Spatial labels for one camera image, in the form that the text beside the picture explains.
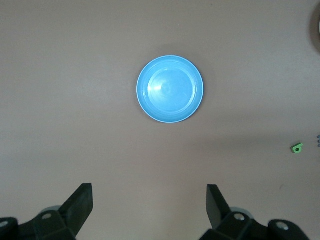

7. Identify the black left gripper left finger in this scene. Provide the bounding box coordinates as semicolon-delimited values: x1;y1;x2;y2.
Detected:
0;183;94;240

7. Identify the beige plastic plate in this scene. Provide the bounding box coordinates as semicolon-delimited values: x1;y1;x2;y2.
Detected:
309;4;320;54

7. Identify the brown table cover sheet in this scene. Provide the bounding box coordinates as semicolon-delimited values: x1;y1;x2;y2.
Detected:
0;0;320;240

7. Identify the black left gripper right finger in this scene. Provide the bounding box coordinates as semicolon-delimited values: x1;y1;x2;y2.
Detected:
201;184;311;240

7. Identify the green letter D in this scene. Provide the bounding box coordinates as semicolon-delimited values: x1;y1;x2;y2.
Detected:
290;142;304;155

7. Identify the blue plastic plate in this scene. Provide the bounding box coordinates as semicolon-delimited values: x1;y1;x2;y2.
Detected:
136;55;206;124

